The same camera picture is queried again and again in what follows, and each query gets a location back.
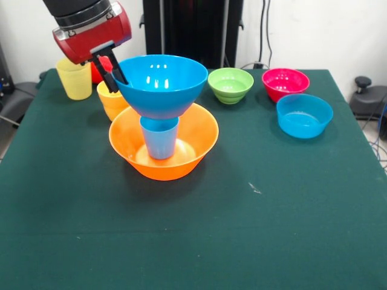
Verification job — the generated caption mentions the black equipment box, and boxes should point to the black equipment box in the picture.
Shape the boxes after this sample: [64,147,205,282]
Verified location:
[0,42,16,94]

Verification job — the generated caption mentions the pink bowl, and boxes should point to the pink bowl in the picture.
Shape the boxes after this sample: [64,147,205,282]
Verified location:
[261,68,311,104]

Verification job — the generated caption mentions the dark green table cloth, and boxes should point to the dark green table cloth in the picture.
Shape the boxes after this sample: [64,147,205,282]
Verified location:
[0,68,387,290]

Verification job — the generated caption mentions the green bowl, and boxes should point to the green bowl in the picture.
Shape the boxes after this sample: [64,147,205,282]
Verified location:
[207,68,255,105]

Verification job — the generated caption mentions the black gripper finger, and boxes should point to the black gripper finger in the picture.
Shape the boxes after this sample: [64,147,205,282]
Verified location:
[91,54,120,94]
[103,50,129,85]

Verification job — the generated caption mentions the pale yellow cup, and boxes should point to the pale yellow cup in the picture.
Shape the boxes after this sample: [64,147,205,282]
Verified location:
[55,57,93,101]

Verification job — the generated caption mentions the large orange bowl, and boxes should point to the large orange bowl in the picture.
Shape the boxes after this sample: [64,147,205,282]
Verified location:
[108,102,220,182]

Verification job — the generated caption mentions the light blue shallow bowl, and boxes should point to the light blue shallow bowl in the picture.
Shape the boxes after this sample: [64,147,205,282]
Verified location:
[276,93,334,140]

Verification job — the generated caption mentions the red cup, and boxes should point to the red cup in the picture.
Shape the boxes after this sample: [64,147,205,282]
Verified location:
[90,56,114,85]

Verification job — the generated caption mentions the large blue bowl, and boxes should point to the large blue bowl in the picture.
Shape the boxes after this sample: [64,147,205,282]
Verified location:
[111,54,209,120]

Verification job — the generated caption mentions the black wall cable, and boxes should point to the black wall cable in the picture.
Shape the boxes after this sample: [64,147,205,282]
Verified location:
[259,0,275,66]

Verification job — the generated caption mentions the small yellow orange cup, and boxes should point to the small yellow orange cup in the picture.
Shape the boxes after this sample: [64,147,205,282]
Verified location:
[96,80,131,122]

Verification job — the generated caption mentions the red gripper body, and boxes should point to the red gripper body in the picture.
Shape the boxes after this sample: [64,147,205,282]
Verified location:
[51,1,133,65]

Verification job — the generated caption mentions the blue cup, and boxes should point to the blue cup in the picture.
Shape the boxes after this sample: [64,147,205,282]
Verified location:
[140,116,180,161]

